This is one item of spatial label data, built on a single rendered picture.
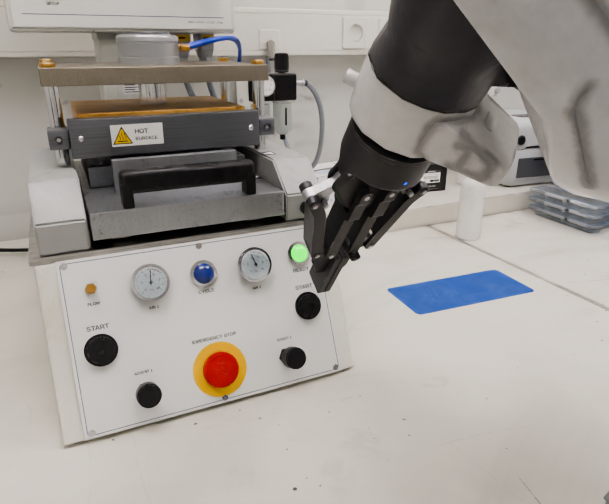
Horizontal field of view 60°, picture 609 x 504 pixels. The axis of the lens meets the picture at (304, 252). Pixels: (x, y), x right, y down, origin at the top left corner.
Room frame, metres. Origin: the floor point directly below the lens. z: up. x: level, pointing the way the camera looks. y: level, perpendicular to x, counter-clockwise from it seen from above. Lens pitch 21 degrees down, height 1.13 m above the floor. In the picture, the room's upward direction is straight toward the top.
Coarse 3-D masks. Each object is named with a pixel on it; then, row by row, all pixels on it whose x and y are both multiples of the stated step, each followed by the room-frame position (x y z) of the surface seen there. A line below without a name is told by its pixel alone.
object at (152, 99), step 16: (144, 96) 0.73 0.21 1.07; (160, 96) 0.73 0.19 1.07; (192, 96) 0.85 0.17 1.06; (208, 96) 0.85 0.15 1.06; (80, 112) 0.64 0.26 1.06; (96, 112) 0.64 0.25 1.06; (112, 112) 0.64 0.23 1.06; (128, 112) 0.65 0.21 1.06; (144, 112) 0.66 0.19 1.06; (160, 112) 0.67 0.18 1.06; (176, 112) 0.68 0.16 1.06
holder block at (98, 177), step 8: (88, 160) 0.67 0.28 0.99; (88, 168) 0.63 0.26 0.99; (96, 168) 0.63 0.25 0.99; (104, 168) 0.64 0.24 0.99; (88, 176) 0.63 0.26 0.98; (96, 176) 0.63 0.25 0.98; (104, 176) 0.64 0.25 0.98; (112, 176) 0.64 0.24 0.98; (96, 184) 0.63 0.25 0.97; (104, 184) 0.64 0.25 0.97; (112, 184) 0.64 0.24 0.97
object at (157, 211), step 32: (128, 160) 0.61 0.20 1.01; (160, 160) 0.63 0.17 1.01; (192, 160) 0.64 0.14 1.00; (224, 160) 0.66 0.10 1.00; (96, 192) 0.61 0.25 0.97; (160, 192) 0.61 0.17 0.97; (192, 192) 0.61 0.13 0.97; (224, 192) 0.61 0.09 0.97; (256, 192) 0.61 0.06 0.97; (96, 224) 0.53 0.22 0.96; (128, 224) 0.54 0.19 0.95; (160, 224) 0.55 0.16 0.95; (192, 224) 0.57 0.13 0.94
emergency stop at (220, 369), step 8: (216, 352) 0.51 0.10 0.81; (224, 352) 0.51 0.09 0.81; (208, 360) 0.50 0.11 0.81; (216, 360) 0.50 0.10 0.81; (224, 360) 0.51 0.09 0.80; (232, 360) 0.51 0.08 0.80; (208, 368) 0.50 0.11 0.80; (216, 368) 0.50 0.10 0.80; (224, 368) 0.50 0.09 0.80; (232, 368) 0.51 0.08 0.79; (208, 376) 0.49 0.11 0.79; (216, 376) 0.50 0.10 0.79; (224, 376) 0.50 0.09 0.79; (232, 376) 0.50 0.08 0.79; (216, 384) 0.49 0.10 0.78; (224, 384) 0.50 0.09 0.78
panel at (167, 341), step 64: (128, 256) 0.53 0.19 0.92; (192, 256) 0.56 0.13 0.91; (64, 320) 0.48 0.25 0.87; (128, 320) 0.50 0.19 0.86; (192, 320) 0.52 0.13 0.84; (256, 320) 0.55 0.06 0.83; (320, 320) 0.58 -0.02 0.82; (128, 384) 0.47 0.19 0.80; (192, 384) 0.49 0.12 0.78; (256, 384) 0.52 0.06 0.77
